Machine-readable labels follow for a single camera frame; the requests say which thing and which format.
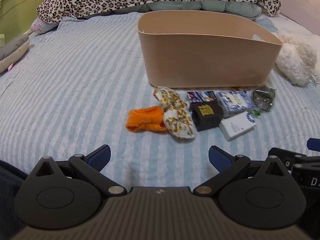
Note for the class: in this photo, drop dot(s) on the green plastic storage bin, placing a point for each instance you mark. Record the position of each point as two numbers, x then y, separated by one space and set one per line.
17 17

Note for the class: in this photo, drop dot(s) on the white fluffy plush toy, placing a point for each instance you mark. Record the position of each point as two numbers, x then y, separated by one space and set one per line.
297 58

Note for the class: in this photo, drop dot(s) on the striped blue bed sheet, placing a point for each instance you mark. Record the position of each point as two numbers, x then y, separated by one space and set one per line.
74 87

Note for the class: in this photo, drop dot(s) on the cartoon character small box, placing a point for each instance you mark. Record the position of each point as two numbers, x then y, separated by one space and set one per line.
201 96

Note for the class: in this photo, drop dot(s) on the light teal quilted comforter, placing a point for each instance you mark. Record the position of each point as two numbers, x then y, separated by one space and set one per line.
247 10

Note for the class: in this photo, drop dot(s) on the black box gold print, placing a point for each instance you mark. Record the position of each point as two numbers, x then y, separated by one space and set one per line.
206 115

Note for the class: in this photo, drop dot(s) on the orange fuzzy sock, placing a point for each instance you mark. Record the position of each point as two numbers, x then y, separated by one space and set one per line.
146 119

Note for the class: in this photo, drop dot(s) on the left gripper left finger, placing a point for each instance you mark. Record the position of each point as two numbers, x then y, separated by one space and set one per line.
89 167

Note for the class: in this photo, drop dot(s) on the green grey mesh pouch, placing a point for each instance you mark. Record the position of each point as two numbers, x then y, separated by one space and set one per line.
263 97

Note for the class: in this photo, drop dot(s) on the tan plastic storage basket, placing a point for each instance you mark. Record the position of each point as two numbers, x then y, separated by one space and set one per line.
203 49

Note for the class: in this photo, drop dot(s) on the white hotel supplies box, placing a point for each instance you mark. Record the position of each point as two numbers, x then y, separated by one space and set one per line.
237 125

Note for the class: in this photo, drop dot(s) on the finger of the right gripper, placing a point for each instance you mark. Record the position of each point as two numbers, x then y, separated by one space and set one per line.
313 144

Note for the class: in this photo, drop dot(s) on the blue white patterned packet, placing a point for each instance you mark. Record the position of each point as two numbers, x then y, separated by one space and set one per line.
234 102

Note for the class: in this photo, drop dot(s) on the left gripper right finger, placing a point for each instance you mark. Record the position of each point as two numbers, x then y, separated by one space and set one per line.
230 168

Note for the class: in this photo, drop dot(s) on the sunflower print scrunchie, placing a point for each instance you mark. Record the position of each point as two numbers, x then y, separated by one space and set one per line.
176 115

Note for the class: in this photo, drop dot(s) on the grey beige cushion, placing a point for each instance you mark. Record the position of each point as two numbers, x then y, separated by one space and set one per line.
14 51

